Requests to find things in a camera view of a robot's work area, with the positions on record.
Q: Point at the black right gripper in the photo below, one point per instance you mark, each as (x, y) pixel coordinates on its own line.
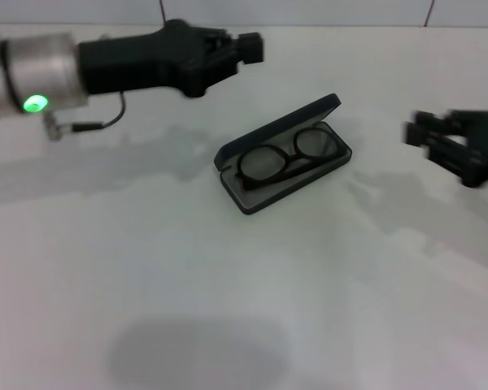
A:
(486, 142)

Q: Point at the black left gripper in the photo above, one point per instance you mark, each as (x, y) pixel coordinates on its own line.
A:
(146, 61)

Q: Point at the black glasses case grey lining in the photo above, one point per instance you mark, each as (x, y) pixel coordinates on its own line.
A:
(268, 126)

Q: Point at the black thin-framed glasses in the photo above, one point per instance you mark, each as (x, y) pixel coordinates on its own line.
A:
(291, 154)

